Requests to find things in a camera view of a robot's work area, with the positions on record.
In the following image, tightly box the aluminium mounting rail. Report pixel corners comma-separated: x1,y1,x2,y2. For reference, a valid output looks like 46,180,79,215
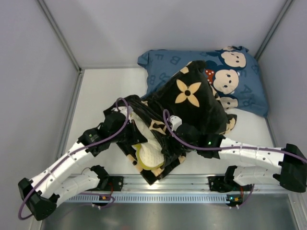
67,172,299,194

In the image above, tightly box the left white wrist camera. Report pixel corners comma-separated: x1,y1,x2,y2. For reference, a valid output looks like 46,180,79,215
112,106,128,116

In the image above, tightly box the black floral plush pillowcase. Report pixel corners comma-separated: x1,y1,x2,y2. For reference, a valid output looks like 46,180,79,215
103,59,238,185

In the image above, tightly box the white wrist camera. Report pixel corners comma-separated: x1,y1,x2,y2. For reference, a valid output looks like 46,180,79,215
169,115,182,131
112,106,128,116

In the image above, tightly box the right aluminium frame post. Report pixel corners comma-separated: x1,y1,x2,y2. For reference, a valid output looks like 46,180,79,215
254,0,295,61

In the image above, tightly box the perforated cable duct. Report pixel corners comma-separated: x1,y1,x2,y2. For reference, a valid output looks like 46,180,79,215
64,193,243,204

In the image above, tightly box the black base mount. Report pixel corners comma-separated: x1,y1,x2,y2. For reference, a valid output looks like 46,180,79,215
105,176,124,192
208,176,232,193

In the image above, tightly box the white pillow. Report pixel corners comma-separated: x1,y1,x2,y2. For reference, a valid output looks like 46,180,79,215
131,112,165,170

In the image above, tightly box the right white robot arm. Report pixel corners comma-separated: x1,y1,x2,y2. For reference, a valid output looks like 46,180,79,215
172,124,307,193

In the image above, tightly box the left aluminium frame post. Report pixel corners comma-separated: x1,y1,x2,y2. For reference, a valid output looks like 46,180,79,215
35,0,82,73

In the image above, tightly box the blue cartoon print pillow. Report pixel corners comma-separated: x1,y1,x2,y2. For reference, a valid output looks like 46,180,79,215
137,46,269,117

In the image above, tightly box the aluminium frame post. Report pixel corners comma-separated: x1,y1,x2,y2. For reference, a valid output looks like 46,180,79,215
254,0,295,61
35,0,82,73

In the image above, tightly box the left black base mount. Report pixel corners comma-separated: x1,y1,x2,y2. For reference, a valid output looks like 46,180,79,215
105,176,124,192

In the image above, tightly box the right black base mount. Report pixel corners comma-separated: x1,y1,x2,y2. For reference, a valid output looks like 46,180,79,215
208,176,232,193

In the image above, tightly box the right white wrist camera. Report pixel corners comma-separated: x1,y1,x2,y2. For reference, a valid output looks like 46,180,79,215
169,115,182,131

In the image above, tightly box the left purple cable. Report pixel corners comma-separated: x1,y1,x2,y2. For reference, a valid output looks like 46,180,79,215
18,97,134,220

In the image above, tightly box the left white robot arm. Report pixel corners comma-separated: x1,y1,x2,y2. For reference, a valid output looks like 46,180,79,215
18,106,135,220

